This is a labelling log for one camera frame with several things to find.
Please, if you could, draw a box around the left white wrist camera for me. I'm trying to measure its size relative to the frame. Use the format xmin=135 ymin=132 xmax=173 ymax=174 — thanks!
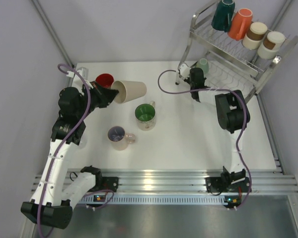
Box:
xmin=67 ymin=67 xmax=88 ymax=80

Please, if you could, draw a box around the green interior floral mug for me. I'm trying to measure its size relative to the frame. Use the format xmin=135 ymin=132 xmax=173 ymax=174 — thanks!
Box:
xmin=135 ymin=101 xmax=156 ymax=131

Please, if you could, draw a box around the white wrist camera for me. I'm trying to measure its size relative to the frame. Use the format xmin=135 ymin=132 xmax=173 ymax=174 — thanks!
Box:
xmin=178 ymin=62 xmax=191 ymax=80
xmin=67 ymin=67 xmax=88 ymax=80

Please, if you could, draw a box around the orange mug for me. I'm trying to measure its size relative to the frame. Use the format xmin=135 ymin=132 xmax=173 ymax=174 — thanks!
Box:
xmin=228 ymin=8 xmax=253 ymax=41

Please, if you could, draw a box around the small brown white cup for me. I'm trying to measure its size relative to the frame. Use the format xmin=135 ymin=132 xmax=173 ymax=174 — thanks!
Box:
xmin=242 ymin=22 xmax=268 ymax=50

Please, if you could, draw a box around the dark teal mug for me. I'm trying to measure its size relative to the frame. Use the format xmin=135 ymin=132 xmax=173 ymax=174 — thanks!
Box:
xmin=211 ymin=0 xmax=235 ymax=33

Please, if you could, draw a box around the red skull mug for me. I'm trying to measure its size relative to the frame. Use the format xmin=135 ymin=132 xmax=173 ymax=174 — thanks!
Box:
xmin=95 ymin=73 xmax=114 ymax=88

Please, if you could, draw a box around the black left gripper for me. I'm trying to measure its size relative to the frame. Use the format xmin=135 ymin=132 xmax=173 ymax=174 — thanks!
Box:
xmin=76 ymin=80 xmax=118 ymax=119

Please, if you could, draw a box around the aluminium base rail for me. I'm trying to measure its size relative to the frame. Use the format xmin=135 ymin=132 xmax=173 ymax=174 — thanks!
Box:
xmin=32 ymin=169 xmax=298 ymax=194

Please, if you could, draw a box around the steel lined paper cup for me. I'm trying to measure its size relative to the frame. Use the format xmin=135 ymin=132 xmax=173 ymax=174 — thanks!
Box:
xmin=257 ymin=31 xmax=286 ymax=60

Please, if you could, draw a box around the pink purple mug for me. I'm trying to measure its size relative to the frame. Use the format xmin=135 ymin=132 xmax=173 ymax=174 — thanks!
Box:
xmin=107 ymin=126 xmax=136 ymax=151

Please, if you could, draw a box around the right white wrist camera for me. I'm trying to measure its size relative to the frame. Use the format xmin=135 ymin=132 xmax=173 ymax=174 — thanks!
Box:
xmin=178 ymin=62 xmax=191 ymax=80

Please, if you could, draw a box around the grey slotted cable duct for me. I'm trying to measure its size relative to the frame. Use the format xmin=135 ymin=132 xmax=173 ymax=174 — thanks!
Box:
xmin=79 ymin=194 xmax=228 ymax=205

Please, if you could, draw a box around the light teal mug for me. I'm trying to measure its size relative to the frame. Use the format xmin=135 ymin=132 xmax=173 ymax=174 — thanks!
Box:
xmin=195 ymin=58 xmax=209 ymax=74

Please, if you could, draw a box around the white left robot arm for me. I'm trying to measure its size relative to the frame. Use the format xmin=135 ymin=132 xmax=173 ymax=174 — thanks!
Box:
xmin=20 ymin=82 xmax=119 ymax=229

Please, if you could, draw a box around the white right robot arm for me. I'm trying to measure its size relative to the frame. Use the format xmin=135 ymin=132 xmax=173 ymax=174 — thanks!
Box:
xmin=185 ymin=68 xmax=251 ymax=195

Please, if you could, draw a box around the beige tumbler cup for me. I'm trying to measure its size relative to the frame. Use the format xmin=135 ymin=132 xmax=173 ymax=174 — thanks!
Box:
xmin=111 ymin=80 xmax=147 ymax=104

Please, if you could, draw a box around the clear glass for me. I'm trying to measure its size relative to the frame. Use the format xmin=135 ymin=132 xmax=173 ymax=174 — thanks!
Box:
xmin=79 ymin=136 xmax=87 ymax=149

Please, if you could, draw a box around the stainless steel dish rack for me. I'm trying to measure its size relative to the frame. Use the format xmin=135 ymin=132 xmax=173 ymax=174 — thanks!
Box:
xmin=175 ymin=0 xmax=298 ymax=101

